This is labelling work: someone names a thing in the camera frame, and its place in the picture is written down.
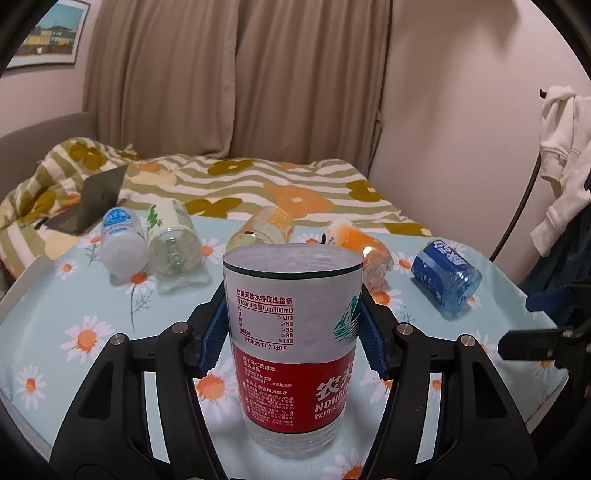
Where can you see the beige curtain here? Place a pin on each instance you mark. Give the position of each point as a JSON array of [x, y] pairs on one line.
[[231, 78]]

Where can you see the pale yellow label cup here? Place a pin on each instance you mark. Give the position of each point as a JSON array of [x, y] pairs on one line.
[[265, 228]]

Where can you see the white cup with blue label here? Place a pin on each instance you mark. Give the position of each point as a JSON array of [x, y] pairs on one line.
[[121, 249]]

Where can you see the white hooded sweatshirt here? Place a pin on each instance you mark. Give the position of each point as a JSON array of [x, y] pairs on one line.
[[565, 152]]

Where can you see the framed wall poster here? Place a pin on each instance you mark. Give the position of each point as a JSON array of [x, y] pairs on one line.
[[48, 39]]

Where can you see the clear cup with green label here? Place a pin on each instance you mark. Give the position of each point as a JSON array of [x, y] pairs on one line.
[[175, 244]]

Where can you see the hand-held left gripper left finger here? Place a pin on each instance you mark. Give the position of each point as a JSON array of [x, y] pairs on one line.
[[213, 339]]

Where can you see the dark hanging clothing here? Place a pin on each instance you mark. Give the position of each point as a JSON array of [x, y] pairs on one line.
[[561, 258]]

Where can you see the grey headboard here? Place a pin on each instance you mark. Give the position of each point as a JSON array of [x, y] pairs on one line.
[[41, 138]]

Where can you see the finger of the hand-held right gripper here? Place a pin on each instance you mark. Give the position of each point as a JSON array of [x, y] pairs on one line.
[[547, 301], [531, 344]]

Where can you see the grey laptop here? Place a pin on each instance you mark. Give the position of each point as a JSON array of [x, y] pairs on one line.
[[94, 198]]

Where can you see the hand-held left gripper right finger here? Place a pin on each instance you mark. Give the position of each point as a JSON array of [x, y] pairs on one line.
[[371, 339]]

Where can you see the red and white label cup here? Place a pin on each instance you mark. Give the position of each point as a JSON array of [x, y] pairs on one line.
[[286, 323]]

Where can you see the orange label cup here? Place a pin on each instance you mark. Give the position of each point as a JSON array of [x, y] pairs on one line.
[[364, 244]]

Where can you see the striped floral blanket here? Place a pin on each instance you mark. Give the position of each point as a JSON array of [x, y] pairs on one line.
[[286, 194]]

